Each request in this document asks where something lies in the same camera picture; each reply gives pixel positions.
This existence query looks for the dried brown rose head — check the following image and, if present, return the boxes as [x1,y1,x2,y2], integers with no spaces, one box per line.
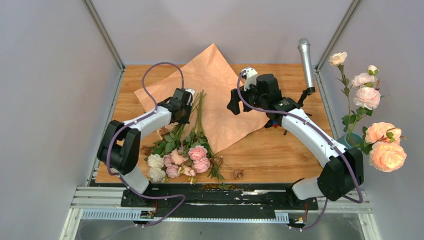
[233,169,244,180]

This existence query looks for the single rose stem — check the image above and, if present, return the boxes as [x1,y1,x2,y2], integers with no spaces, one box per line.
[328,51,355,137]

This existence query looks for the peach roses in vase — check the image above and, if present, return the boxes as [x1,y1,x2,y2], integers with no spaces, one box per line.
[349,65,407,173]

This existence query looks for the multicolour toy brick stack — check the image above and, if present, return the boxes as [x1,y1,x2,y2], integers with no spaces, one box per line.
[264,119,280,129]

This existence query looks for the white slotted cable duct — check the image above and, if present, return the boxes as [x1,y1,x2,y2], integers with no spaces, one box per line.
[80,208,290,224]

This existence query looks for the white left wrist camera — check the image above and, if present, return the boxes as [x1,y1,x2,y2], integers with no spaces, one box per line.
[184,88,196,99]

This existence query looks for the teal ceramic vase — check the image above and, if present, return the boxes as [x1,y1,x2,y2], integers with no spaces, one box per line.
[337,132,363,150]

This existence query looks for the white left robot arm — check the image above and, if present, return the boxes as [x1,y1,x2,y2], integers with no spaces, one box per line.
[96,88,196,207]

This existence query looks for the rose bouquet with green leaves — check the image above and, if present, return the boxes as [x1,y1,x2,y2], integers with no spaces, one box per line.
[140,91,228,190]

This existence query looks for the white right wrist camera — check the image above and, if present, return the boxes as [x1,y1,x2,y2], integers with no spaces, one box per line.
[241,66,258,92]

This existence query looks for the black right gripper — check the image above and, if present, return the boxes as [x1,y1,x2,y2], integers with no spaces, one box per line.
[227,79,267,115]

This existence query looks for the brown kraft wrapping paper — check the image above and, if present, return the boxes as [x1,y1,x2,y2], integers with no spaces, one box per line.
[145,43,268,152]

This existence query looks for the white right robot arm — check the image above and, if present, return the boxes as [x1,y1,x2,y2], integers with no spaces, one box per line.
[227,68,364,209]

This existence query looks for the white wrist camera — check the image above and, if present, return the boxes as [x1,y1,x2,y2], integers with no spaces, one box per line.
[184,88,196,99]
[241,66,258,92]

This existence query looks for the silver microphone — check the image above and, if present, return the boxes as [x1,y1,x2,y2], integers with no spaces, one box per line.
[297,38,316,95]

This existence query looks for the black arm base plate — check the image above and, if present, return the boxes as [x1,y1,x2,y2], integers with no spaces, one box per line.
[120,183,319,219]

